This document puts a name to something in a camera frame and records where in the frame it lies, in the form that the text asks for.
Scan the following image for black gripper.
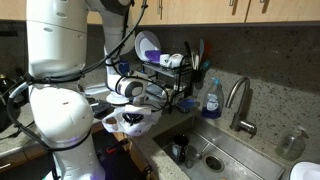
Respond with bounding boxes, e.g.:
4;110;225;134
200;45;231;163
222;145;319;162
122;112;144;127

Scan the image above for white plastic shopping bag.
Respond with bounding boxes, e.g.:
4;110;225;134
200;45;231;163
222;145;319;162
101;106;163;137

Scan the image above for gray plate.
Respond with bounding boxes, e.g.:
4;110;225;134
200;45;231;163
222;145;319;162
105;91;131;106

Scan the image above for black clamp with red tip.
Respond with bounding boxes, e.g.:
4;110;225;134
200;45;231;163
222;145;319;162
104;138;129;154

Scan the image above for black flat device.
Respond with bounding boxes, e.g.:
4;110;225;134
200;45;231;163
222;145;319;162
88;96;116;119

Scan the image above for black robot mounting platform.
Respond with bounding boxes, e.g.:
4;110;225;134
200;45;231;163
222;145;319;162
89;128;148;180

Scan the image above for white flat appliance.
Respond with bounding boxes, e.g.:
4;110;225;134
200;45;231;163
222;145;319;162
83;82;109;96

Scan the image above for blue cup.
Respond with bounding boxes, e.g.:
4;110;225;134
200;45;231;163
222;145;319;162
118;59;130;76

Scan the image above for black mug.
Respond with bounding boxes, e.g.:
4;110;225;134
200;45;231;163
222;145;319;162
171;134;190;164

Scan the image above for blue sponge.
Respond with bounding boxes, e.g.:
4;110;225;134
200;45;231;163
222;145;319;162
175;97;201;114

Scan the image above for purple bowl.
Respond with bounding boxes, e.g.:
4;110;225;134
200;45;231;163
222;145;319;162
144;49;162;64

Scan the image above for clear drinking glass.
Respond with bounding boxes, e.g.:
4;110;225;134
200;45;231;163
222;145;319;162
184;144;198;169

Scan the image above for black utensil holder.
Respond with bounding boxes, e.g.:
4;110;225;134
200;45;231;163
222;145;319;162
191;66;206;84

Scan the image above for blue dish soap bottle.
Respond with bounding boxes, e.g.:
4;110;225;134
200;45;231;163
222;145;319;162
200;77;225;120

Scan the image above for black kitchen utensil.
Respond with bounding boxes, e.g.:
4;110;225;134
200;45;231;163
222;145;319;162
183;40;194;59

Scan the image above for teal utensil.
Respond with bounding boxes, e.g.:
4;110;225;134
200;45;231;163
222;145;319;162
201;59;212;72

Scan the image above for blue spatula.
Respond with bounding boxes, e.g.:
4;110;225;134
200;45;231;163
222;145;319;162
198;38;205;63

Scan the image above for red spatula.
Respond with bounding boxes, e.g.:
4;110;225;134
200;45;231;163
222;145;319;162
203;40;213;63

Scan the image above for steel kitchen faucet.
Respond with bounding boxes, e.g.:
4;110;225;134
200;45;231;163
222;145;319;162
224;76;258;136

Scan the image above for steel kitchen sink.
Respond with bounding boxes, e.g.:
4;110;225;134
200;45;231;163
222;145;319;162
151;114;286;180

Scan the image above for black wire dish rack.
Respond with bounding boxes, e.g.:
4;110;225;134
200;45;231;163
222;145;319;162
141;54;196;114

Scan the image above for white utensil handles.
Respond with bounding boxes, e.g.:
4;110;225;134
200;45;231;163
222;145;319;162
191;49;200;70

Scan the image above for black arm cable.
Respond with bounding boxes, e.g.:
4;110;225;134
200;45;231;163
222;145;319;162
6;0;149;180

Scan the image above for wooden wall cabinets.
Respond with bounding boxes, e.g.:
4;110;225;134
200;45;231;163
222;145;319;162
0;0;320;26

